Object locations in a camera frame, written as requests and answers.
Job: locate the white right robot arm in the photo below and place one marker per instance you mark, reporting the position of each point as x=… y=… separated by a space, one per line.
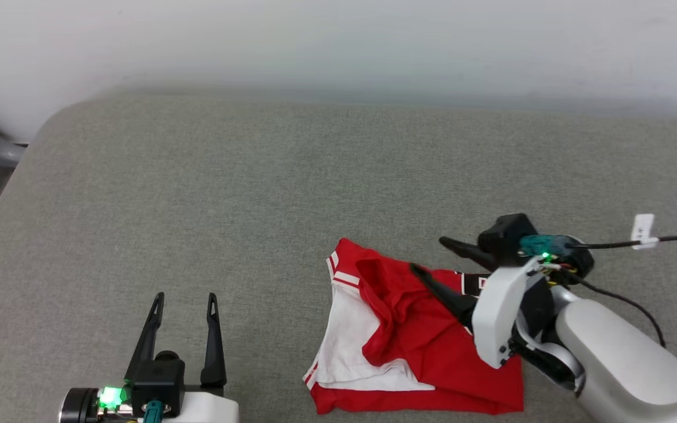
x=620 y=358

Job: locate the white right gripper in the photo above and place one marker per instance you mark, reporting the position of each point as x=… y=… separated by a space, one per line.
x=500 y=317

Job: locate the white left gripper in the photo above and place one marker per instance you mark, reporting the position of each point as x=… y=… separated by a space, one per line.
x=209 y=408

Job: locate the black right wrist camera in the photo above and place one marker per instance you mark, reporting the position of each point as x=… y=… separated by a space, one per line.
x=506 y=235

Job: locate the grey fabric sofa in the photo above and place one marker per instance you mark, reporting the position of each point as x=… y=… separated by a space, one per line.
x=256 y=205

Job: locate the red and white jersey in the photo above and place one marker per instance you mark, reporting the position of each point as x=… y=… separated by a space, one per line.
x=421 y=346

